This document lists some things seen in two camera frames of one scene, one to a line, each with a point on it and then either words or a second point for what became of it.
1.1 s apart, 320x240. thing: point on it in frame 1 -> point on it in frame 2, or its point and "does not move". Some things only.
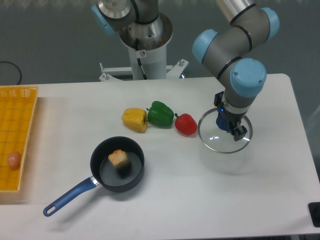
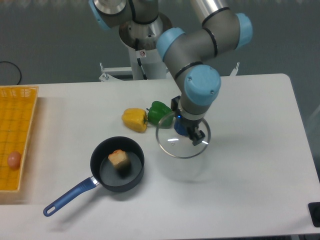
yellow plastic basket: [18, 105] does not move
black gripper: [233, 119] -> [196, 135]
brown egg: [14, 159] does not move
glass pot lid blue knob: [218, 139] -> [172, 138]
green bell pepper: [160, 114] does not move
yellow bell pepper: [135, 119] does not move
